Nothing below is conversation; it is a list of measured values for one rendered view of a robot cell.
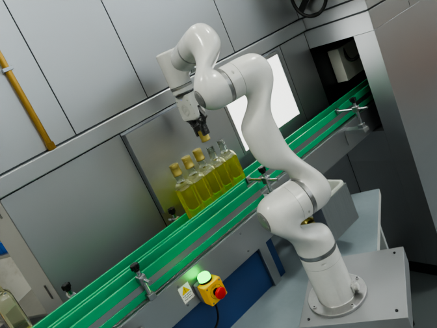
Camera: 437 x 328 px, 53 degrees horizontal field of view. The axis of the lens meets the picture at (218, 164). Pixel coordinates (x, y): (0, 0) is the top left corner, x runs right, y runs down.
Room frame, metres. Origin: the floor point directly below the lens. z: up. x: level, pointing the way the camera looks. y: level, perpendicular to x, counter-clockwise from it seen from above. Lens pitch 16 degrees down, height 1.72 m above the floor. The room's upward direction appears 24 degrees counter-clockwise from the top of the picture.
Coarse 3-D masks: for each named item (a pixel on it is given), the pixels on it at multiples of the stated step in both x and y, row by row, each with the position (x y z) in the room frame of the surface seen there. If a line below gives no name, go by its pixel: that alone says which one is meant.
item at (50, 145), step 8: (0, 56) 1.49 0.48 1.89; (8, 72) 1.49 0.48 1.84; (16, 80) 1.49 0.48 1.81; (16, 88) 1.49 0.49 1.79; (24, 96) 1.49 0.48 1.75; (24, 104) 1.49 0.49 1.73; (32, 112) 1.49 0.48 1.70; (40, 128) 1.49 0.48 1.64; (48, 136) 1.49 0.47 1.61; (48, 144) 1.48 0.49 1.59
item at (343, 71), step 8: (352, 40) 2.37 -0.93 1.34; (336, 48) 2.32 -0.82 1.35; (344, 48) 2.32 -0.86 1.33; (352, 48) 2.36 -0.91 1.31; (328, 56) 2.35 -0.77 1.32; (336, 56) 2.31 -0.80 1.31; (344, 56) 2.31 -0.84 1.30; (352, 56) 2.35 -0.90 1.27; (336, 64) 2.32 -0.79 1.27; (344, 64) 2.30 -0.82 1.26; (352, 64) 2.34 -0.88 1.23; (360, 64) 2.37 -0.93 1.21; (336, 72) 2.34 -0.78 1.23; (344, 72) 2.30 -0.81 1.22; (352, 72) 2.32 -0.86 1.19; (344, 80) 2.31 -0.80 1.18
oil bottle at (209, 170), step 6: (204, 168) 1.60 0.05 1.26; (210, 168) 1.60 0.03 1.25; (204, 174) 1.59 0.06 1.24; (210, 174) 1.59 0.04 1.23; (216, 174) 1.61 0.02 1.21; (210, 180) 1.59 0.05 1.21; (216, 180) 1.60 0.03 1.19; (210, 186) 1.58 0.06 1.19; (216, 186) 1.59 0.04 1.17; (222, 186) 1.61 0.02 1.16; (216, 192) 1.59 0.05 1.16; (222, 192) 1.60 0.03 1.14; (216, 198) 1.58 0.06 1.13
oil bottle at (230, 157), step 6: (228, 150) 1.67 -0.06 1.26; (222, 156) 1.66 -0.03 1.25; (228, 156) 1.65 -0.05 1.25; (234, 156) 1.67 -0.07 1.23; (228, 162) 1.65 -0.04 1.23; (234, 162) 1.66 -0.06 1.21; (234, 168) 1.65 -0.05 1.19; (240, 168) 1.67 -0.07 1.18; (234, 174) 1.65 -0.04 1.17; (240, 174) 1.66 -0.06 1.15; (240, 180) 1.66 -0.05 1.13
